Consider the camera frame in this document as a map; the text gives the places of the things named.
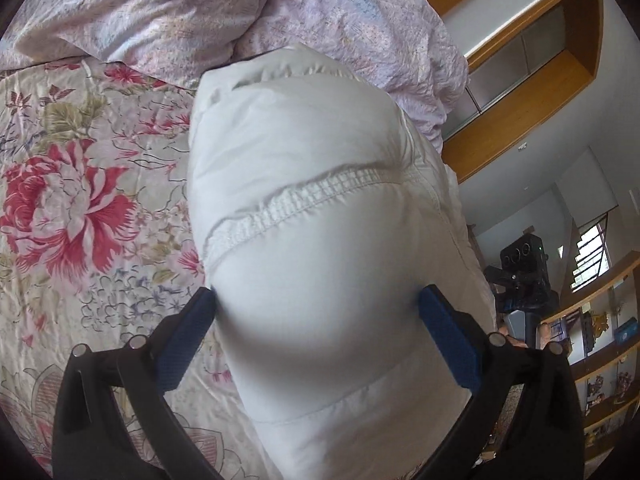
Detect white pillow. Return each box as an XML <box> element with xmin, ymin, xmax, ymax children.
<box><xmin>185</xmin><ymin>42</ymin><xmax>497</xmax><ymax>480</ymax></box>

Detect beige fluffy rug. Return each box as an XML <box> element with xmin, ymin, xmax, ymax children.
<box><xmin>492</xmin><ymin>385</ymin><xmax>527</xmax><ymax>442</ymax></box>

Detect small barred window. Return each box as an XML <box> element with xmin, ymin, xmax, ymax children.
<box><xmin>570</xmin><ymin>210</ymin><xmax>615</xmax><ymax>292</ymax></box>

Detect pale pink crumpled quilt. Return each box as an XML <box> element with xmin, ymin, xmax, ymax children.
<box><xmin>235</xmin><ymin>0</ymin><xmax>471</xmax><ymax>155</ymax></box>

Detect person's right hand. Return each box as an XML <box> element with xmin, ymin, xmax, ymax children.
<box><xmin>492</xmin><ymin>330</ymin><xmax>530</xmax><ymax>352</ymax></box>

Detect wooden wardrobe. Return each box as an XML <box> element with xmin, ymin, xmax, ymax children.
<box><xmin>402</xmin><ymin>0</ymin><xmax>618</xmax><ymax>183</ymax></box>

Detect wooden display shelf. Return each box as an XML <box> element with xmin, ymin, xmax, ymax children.
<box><xmin>540</xmin><ymin>255</ymin><xmax>640</xmax><ymax>463</ymax></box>

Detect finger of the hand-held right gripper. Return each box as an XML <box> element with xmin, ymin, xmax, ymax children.
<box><xmin>483</xmin><ymin>265</ymin><xmax>512</xmax><ymax>295</ymax></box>

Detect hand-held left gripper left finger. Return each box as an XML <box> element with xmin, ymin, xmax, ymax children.
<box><xmin>51</xmin><ymin>287</ymin><xmax>221</xmax><ymax>480</ymax></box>

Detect white roller blind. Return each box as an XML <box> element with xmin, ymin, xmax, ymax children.
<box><xmin>556</xmin><ymin>149</ymin><xmax>620</xmax><ymax>227</ymax></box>

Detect floral bed sheet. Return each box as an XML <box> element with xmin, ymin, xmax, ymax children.
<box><xmin>0</xmin><ymin>57</ymin><xmax>281</xmax><ymax>480</ymax></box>

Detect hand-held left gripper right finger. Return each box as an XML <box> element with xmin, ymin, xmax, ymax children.
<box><xmin>417</xmin><ymin>284</ymin><xmax>587</xmax><ymax>480</ymax></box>

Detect lilac crinkled pillow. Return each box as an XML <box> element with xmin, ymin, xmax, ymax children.
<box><xmin>0</xmin><ymin>0</ymin><xmax>275</xmax><ymax>70</ymax></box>

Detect blue box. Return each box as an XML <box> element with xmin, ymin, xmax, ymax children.
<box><xmin>614</xmin><ymin>321</ymin><xmax>640</xmax><ymax>345</ymax></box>

